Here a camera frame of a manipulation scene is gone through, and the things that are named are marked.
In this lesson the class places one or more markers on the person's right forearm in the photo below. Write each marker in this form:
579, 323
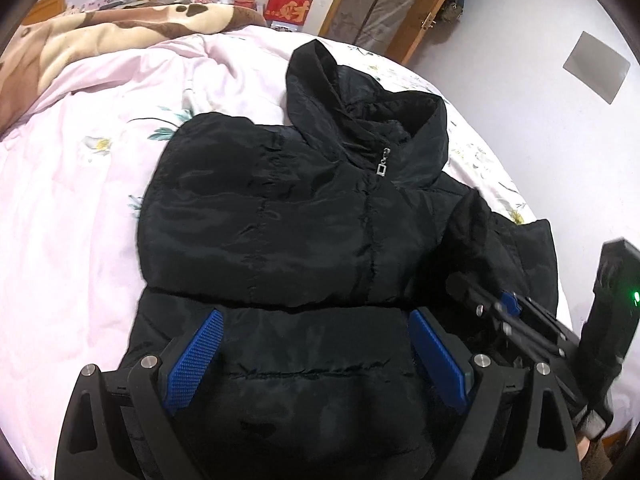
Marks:
602, 465

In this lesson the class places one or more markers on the grey wall panel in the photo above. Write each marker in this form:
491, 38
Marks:
596, 67

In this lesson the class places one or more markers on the brown and cream printed blanket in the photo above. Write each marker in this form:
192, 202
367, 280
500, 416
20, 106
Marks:
90, 40

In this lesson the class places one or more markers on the red gift box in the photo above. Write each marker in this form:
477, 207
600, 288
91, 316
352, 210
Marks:
289, 10

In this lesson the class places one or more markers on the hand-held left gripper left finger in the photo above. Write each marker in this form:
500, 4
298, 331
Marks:
195, 360

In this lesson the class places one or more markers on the pink floral bed sheet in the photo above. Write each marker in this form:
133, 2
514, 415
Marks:
75, 220

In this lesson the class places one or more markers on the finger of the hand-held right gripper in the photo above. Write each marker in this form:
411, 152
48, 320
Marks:
509, 303
492, 317

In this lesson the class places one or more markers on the black hooded puffer jacket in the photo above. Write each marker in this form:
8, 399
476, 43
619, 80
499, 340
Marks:
310, 240

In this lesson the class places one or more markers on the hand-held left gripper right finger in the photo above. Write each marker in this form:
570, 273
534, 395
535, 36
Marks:
440, 360

